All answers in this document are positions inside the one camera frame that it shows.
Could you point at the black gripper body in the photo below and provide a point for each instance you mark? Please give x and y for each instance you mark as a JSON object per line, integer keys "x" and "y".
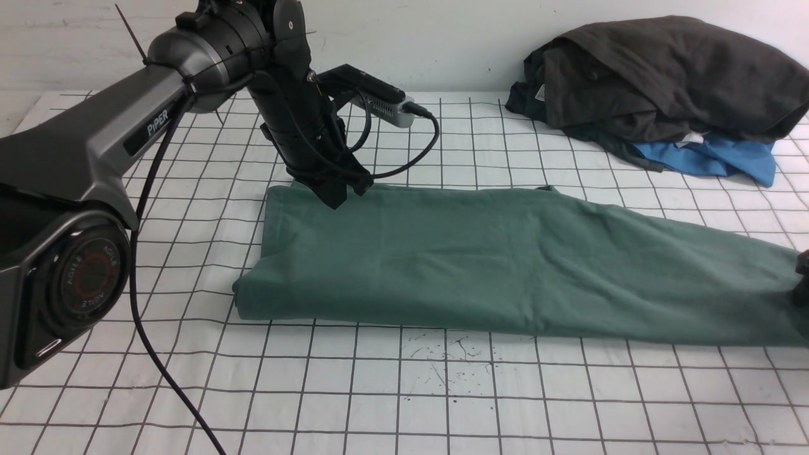
{"x": 307, "y": 146}

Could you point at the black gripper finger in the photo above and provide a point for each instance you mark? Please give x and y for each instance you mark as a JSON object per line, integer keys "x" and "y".
{"x": 332, "y": 192}
{"x": 362, "y": 185}

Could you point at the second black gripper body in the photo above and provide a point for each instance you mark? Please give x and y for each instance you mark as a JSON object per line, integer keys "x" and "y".
{"x": 799, "y": 294}

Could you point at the green long-sleeve top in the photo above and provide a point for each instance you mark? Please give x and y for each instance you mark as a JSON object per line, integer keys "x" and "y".
{"x": 518, "y": 261}

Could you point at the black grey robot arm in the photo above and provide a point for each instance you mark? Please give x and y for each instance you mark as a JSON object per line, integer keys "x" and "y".
{"x": 69, "y": 231}

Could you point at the blue garment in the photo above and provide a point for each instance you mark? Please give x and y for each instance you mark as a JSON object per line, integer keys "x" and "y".
{"x": 716, "y": 155}

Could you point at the white grid tablecloth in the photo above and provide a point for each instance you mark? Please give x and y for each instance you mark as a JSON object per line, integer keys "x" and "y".
{"x": 309, "y": 387}

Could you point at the dark grey garment pile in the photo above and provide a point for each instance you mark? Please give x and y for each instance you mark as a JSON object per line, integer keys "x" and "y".
{"x": 625, "y": 83}

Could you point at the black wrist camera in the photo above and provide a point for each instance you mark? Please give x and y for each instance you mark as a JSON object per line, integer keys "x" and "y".
{"x": 347, "y": 84}

